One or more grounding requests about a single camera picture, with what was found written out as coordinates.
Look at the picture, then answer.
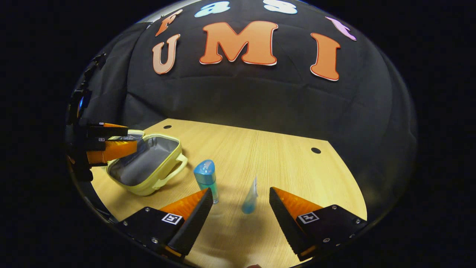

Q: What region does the blue white squeeze tube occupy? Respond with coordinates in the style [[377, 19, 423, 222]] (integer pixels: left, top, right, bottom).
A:
[[242, 176, 258, 214]]

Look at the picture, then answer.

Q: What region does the pale yellow suitcase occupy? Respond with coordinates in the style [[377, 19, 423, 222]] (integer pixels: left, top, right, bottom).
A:
[[106, 130, 188, 196]]

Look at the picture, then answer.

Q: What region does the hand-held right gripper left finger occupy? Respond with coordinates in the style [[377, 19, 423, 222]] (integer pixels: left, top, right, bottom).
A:
[[117, 188, 214, 258]]

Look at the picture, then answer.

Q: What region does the blue triangular cap bottle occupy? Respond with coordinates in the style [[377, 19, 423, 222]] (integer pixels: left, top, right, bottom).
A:
[[193, 160, 219, 204]]

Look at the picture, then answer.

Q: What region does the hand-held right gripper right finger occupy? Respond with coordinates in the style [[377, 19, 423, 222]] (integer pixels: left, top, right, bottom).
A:
[[269, 187, 368, 261]]

